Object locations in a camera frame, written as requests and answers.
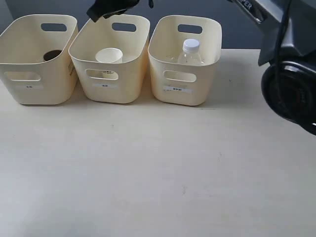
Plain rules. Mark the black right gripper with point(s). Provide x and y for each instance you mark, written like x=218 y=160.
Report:
x=108 y=8

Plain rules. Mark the white paper cup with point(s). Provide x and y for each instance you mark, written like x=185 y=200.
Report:
x=110 y=56

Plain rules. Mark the brown wooden cup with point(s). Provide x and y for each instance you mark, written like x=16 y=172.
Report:
x=51 y=55

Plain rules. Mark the clear bottle white cap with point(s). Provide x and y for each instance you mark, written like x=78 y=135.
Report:
x=190 y=54

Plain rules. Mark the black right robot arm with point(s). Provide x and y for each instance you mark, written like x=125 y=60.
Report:
x=289 y=46

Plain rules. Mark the cream bin paper label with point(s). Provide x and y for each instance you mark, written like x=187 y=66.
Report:
x=112 y=82

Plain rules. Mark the cream bin plastic label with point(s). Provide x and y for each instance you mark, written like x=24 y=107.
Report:
x=183 y=84

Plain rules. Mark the cream bin wood label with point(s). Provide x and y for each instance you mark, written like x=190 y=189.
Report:
x=28 y=78

